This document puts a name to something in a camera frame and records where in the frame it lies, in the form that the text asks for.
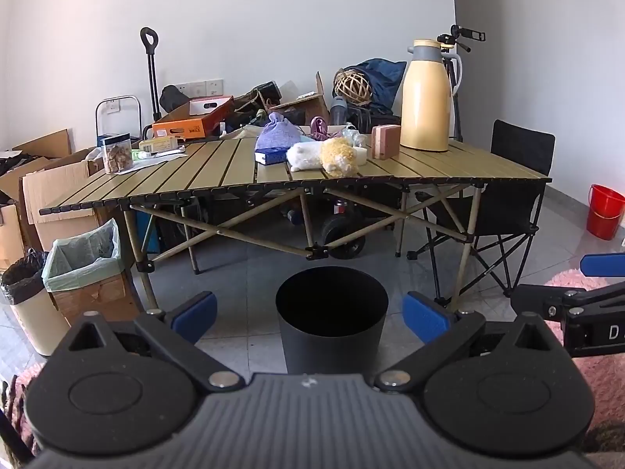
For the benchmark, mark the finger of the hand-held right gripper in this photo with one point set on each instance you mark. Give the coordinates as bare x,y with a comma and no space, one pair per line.
605,265
537,303

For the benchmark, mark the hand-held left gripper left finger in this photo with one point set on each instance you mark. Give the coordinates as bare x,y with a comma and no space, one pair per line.
195,312

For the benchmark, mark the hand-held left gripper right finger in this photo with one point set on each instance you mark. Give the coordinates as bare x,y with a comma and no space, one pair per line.
425,315

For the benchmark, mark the black round trash bin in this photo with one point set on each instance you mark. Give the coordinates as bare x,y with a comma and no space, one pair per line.
332,332

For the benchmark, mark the blue tissue packet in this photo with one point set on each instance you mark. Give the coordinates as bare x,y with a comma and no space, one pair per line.
270,156

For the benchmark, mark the pink white striped sponge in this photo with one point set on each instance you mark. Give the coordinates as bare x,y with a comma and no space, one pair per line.
385,141

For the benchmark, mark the yellow fluffy cloth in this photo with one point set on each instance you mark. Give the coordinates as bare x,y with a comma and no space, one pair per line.
338,159

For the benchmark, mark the purple knit bag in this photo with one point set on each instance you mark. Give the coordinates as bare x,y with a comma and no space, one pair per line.
277,134

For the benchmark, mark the purple satin cloth bundle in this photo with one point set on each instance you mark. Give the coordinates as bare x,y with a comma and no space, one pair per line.
319,128

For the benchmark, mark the pink fluffy cloth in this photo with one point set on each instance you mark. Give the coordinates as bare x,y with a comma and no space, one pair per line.
24,400
605,386

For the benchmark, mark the red bucket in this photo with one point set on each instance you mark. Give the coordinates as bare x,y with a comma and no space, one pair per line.
605,215

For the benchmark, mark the blue flat board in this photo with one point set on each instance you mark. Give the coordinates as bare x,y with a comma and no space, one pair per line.
147,234

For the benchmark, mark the cardboard box green liner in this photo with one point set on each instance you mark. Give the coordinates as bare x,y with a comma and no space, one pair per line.
93,293

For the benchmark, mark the red gas canister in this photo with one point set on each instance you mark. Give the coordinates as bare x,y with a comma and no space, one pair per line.
340,207

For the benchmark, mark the blue round container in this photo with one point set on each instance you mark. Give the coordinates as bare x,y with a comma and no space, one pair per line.
292,216

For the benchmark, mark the black folding chair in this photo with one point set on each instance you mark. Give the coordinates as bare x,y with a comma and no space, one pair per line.
522,151

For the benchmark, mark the cream bin black liner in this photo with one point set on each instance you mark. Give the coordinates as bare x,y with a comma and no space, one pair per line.
36,317

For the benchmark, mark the green white tube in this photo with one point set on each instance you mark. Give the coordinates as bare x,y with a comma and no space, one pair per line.
140,155

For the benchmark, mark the cream small carton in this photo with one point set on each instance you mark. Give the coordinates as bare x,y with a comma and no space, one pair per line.
158,144

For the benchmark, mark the clear jar of nuts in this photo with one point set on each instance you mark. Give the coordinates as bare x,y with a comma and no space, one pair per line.
116,156

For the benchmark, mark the large cardboard box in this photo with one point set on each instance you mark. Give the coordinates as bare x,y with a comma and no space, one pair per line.
44,144
53,190

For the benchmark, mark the orange shoe box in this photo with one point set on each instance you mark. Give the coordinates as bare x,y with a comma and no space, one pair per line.
190,124

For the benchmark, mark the white fluffy cloth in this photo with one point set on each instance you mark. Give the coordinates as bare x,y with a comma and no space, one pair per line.
303,156

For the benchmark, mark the clear plastic bag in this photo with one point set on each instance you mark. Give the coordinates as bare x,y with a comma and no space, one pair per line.
352,138

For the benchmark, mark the black fabric bag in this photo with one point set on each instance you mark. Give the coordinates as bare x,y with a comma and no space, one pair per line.
241,118

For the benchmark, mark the black suitcase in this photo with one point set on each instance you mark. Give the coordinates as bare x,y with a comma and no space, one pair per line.
376,118

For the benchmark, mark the yellow thermos jug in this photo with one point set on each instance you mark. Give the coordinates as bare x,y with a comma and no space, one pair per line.
425,107

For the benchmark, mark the black cloth bag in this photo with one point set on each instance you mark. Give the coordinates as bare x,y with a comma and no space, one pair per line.
173,97

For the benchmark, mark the grey blue water bottle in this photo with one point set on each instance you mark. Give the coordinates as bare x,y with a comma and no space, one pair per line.
338,111

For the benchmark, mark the black glossy pouch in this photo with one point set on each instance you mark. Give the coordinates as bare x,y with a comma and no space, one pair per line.
268,92

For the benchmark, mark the open cardboard box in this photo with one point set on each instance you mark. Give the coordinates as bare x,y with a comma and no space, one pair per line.
305,105

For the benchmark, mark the wicker ball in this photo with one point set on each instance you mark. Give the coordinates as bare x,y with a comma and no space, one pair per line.
352,87

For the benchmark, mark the blue cloth bag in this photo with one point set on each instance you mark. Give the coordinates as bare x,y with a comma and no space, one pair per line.
385,78

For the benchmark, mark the black tripod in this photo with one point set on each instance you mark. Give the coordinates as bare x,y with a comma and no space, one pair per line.
457,39

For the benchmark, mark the white metal tube frame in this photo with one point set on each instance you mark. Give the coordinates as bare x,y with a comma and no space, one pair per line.
137,112

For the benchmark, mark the white wall socket row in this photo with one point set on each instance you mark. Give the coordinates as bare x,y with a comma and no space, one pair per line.
200,89

